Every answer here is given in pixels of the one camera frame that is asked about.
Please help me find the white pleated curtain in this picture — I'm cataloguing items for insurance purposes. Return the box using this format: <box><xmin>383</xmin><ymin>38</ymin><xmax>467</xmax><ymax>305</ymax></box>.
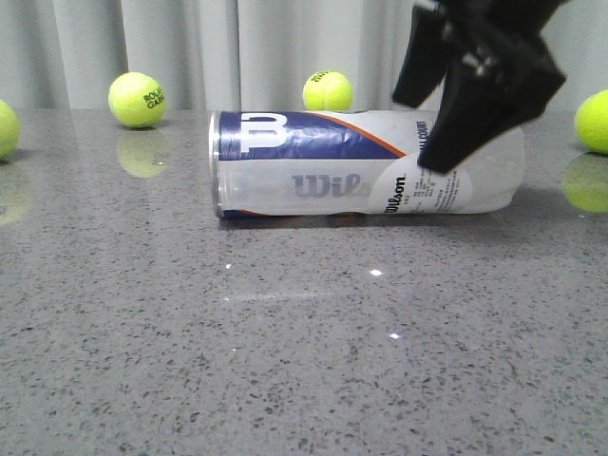
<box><xmin>0</xmin><ymin>0</ymin><xmax>608</xmax><ymax>114</ymax></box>

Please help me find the yellow tennis ball far right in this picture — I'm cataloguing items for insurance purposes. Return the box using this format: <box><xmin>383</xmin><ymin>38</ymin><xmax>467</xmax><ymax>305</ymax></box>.
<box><xmin>574</xmin><ymin>90</ymin><xmax>608</xmax><ymax>155</ymax></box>

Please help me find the yellow Roland Garros tennis ball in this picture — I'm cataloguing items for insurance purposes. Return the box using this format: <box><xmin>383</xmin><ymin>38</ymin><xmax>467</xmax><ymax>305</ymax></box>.
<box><xmin>108</xmin><ymin>72</ymin><xmax>166</xmax><ymax>128</ymax></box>

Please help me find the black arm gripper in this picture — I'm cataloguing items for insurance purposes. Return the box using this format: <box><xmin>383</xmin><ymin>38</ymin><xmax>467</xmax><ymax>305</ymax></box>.
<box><xmin>392</xmin><ymin>1</ymin><xmax>565</xmax><ymax>174</ymax></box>

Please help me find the clear Wilson tennis ball can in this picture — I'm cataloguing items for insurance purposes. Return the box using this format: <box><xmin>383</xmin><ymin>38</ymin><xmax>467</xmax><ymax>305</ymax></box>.
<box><xmin>209</xmin><ymin>110</ymin><xmax>524</xmax><ymax>218</ymax></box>

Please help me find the yellow tennis ball centre back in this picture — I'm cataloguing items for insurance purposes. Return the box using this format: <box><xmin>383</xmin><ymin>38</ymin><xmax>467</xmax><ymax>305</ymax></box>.
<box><xmin>302</xmin><ymin>70</ymin><xmax>353</xmax><ymax>111</ymax></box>

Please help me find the yellow Wilson tennis ball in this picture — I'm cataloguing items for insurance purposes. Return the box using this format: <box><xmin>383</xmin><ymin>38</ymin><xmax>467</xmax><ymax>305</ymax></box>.
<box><xmin>0</xmin><ymin>100</ymin><xmax>21</xmax><ymax>160</ymax></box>

